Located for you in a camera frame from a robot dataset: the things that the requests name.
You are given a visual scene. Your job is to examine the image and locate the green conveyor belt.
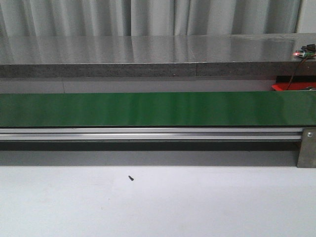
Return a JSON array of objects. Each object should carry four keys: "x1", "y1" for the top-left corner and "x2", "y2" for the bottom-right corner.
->
[{"x1": 0, "y1": 91, "x2": 316, "y2": 127}]

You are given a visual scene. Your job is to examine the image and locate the grey stone counter slab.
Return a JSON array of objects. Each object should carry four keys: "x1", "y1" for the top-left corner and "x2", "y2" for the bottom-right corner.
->
[{"x1": 0, "y1": 33, "x2": 316, "y2": 78}]

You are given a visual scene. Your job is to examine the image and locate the red plastic tray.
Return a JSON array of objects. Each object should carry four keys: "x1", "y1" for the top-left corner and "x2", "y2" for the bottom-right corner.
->
[{"x1": 272, "y1": 82, "x2": 316, "y2": 91}]

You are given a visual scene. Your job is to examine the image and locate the small green circuit board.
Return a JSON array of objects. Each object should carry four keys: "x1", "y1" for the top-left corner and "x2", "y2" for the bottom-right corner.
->
[{"x1": 293, "y1": 44, "x2": 316, "y2": 58}]

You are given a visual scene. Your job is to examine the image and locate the grey pleated curtain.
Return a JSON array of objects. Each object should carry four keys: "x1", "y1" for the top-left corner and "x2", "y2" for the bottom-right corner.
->
[{"x1": 0, "y1": 0, "x2": 301, "y2": 37}]

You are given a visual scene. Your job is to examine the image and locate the aluminium conveyor side rail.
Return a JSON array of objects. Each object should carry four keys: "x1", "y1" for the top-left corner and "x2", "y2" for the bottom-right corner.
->
[{"x1": 0, "y1": 127, "x2": 303, "y2": 141}]

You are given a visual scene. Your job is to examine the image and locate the steel conveyor support bracket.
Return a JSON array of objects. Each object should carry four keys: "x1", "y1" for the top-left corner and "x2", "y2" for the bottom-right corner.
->
[{"x1": 297, "y1": 127, "x2": 316, "y2": 168}]

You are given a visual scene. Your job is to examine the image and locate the red and black wire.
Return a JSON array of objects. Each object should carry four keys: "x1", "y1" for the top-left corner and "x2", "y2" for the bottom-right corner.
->
[{"x1": 286, "y1": 54, "x2": 308, "y2": 91}]

